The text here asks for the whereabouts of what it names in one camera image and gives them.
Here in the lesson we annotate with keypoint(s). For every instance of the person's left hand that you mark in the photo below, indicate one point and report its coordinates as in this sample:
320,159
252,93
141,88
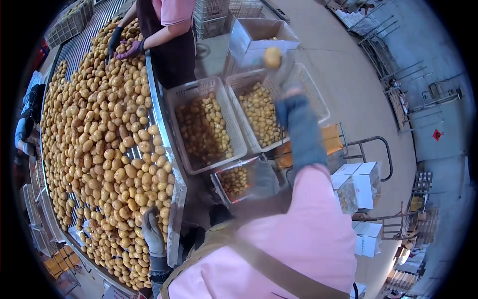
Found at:
154,235

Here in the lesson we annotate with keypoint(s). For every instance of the person's right hand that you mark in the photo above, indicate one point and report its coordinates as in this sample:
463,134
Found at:
285,78

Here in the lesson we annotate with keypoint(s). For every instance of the person's left fingers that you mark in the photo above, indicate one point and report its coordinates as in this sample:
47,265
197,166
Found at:
150,220

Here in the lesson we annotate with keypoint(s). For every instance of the person's right fingers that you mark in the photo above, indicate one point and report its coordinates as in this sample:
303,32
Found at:
278,76

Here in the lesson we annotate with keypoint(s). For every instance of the single yellow potato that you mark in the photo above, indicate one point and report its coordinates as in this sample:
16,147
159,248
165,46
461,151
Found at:
272,57

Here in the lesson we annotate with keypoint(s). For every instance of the white plastic crate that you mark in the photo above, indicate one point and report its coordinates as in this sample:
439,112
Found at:
310,89
233,123

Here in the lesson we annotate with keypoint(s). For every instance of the heap of potatoes in crate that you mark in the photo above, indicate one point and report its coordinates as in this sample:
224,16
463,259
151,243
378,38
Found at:
203,130
259,112

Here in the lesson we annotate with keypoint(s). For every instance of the open cardboard box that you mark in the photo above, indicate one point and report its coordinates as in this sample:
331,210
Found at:
254,37

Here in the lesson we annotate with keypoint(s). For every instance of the stack of white crates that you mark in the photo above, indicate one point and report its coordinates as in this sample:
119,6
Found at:
211,17

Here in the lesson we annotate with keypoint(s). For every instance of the pile of potatoes on table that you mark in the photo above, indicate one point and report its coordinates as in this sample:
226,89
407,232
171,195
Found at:
104,142

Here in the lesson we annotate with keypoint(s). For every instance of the small tray of potatoes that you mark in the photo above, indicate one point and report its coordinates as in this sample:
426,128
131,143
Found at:
233,181

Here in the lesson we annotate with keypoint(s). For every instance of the orange crates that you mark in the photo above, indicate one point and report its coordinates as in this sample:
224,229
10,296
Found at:
61,261

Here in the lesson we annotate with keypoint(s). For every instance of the metal roller sorting table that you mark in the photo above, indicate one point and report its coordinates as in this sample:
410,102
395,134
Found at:
164,123

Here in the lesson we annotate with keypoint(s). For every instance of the metal racks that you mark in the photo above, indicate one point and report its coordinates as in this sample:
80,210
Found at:
377,41

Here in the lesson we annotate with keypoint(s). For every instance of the stack of empty grey crates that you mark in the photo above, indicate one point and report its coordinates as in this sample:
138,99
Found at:
39,220

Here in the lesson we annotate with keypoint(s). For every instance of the hand cart with orange deck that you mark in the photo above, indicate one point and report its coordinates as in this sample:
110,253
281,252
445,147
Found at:
368,144

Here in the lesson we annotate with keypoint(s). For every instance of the person's body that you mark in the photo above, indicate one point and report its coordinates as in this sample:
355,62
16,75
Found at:
283,239

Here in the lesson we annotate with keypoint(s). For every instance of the white carton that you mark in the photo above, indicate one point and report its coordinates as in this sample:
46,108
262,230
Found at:
364,183
368,239

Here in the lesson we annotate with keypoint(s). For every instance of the clear bag of potatoes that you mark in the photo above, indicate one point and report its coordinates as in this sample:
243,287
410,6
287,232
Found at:
348,196

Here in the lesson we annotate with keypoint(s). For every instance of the row of grey crates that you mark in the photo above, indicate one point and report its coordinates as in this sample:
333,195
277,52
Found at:
71,22

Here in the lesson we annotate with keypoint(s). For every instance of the red diamond wall sign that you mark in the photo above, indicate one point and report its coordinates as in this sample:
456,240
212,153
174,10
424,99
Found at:
437,135

